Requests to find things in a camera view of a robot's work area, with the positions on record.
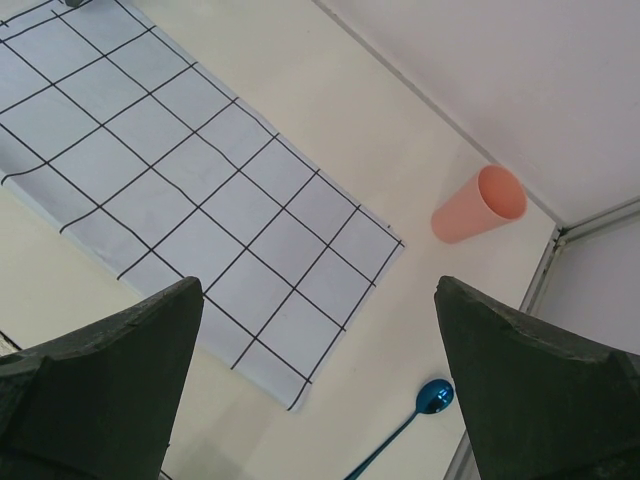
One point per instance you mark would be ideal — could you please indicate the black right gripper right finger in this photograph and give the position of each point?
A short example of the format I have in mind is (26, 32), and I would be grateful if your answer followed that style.
(538, 401)

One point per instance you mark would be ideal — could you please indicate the light blue checked placemat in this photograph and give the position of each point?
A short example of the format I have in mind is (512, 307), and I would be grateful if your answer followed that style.
(128, 146)

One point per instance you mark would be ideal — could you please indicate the pink plastic cup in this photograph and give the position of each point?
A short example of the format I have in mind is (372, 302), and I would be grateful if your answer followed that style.
(493, 197)

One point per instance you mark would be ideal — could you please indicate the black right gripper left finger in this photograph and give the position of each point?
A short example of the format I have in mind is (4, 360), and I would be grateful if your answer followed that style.
(100, 402)

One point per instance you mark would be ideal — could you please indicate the blue metal spoon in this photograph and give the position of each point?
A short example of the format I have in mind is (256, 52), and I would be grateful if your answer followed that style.
(433, 397)

